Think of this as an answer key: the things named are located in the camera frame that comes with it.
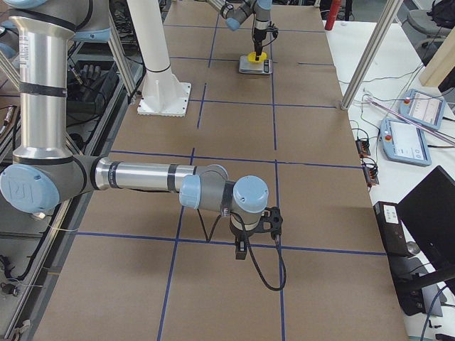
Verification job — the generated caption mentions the white pedestal column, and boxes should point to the white pedestal column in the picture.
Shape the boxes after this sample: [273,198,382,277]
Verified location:
[127,0,191,117]

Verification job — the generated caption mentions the yellow mango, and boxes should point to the yellow mango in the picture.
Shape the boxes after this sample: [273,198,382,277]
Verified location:
[247,52,267,63]

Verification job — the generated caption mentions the black monitor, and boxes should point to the black monitor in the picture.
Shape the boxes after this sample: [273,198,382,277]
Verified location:
[397,166,454,270]

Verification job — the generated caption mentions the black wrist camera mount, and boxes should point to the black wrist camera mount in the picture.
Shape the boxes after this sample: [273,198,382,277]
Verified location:
[267,22,279,39]

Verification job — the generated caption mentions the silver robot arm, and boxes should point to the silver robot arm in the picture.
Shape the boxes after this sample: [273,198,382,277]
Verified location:
[1,1,275,259]
[207,0,276,63]

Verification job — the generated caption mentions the far blue teach pendant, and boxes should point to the far blue teach pendant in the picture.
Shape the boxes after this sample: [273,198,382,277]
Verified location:
[399,89,446,130]

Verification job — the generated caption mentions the blue teach pendant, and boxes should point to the blue teach pendant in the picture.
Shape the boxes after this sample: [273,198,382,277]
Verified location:
[399,89,446,130]
[380,118,432,167]

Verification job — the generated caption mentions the black desktop computer box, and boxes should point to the black desktop computer box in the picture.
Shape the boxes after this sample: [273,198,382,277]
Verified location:
[373,201,443,317]

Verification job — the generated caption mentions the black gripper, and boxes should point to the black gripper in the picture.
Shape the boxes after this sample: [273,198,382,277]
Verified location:
[230,218,263,260]
[252,28,266,61]

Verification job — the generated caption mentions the orange black connector board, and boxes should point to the orange black connector board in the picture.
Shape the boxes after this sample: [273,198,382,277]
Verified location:
[355,139,370,158]

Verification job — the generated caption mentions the green handled grabber stick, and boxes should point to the green handled grabber stick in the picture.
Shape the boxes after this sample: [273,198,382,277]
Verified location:
[366,96,454,146]

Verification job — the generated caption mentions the aluminium frame post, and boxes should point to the aluminium frame post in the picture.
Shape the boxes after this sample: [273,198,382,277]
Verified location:
[341,0,403,110]

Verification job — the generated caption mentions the red cylinder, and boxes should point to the red cylinder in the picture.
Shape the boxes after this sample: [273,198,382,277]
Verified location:
[324,0,342,31]

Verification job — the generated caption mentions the silver digital kitchen scale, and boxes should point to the silver digital kitchen scale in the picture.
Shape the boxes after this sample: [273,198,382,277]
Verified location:
[239,55,273,75]

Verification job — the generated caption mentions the near blue teach pendant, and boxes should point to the near blue teach pendant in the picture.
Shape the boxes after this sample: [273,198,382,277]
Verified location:
[380,118,432,167]

